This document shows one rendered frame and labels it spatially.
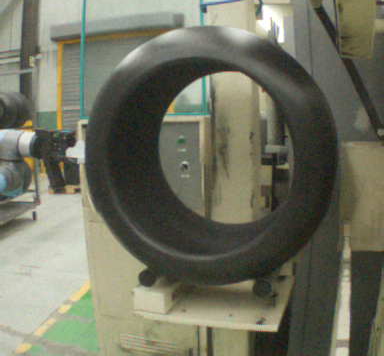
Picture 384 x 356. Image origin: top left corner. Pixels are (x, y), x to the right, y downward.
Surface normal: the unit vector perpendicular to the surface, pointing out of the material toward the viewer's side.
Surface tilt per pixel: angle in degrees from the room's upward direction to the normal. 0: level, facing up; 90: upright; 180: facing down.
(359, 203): 90
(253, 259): 99
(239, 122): 90
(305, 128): 87
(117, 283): 90
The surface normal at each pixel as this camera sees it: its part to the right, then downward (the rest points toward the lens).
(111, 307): -0.31, 0.11
